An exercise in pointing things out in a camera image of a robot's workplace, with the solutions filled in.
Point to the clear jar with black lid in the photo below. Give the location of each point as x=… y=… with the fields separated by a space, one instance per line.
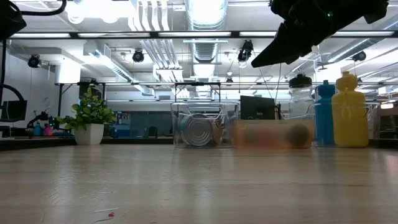
x=300 y=81

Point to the green plant in white pot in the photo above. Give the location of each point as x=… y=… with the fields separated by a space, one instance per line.
x=90 y=115

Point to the dark toy plum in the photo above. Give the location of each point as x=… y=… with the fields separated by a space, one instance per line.
x=298 y=135

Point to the black aluminium rig frame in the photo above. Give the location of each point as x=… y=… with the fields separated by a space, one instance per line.
x=199 y=34

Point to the blue squeeze bottle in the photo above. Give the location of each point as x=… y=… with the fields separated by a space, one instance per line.
x=325 y=118

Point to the yellowfin tuna can teal label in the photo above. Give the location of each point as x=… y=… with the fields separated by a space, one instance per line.
x=196 y=130

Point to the small black background robot arm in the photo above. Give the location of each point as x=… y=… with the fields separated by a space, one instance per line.
x=40 y=117

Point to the silver ventilation duct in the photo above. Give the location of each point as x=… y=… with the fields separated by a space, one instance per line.
x=203 y=51

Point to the black metal rack frame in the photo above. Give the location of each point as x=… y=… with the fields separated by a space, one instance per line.
x=197 y=83

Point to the clear plastic bin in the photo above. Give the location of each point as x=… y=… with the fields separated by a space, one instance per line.
x=374 y=107
x=175 y=124

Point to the small pink background bottle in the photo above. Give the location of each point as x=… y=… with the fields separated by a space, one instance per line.
x=48 y=129

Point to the black ceiling spotlight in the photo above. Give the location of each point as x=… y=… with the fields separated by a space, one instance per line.
x=34 y=61
x=138 y=56
x=245 y=51
x=359 y=56

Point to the orange plastic bin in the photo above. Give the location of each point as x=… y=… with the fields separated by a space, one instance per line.
x=276 y=140

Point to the small blue background bottle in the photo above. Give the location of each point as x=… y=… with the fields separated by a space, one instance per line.
x=37 y=129

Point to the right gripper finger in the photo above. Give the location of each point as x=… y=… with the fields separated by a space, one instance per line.
x=283 y=40
x=286 y=58

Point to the yellow squeeze bottle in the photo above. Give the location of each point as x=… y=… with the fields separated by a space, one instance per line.
x=349 y=118

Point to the black computer monitor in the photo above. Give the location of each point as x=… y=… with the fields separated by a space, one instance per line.
x=15 y=110
x=257 y=107

